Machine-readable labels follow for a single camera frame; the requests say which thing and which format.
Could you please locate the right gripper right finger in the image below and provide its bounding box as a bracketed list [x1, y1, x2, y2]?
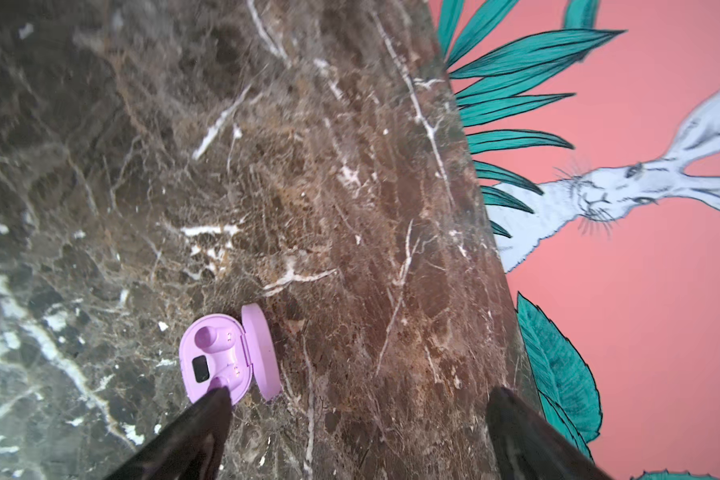
[486, 386, 611, 480]

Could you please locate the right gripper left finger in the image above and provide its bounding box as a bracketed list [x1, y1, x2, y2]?
[108, 387, 233, 480]

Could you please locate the purple earbuds charging case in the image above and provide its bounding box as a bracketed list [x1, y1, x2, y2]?
[179, 304, 282, 405]

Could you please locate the purple earbud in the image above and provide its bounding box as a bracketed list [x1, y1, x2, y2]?
[194, 326, 235, 354]

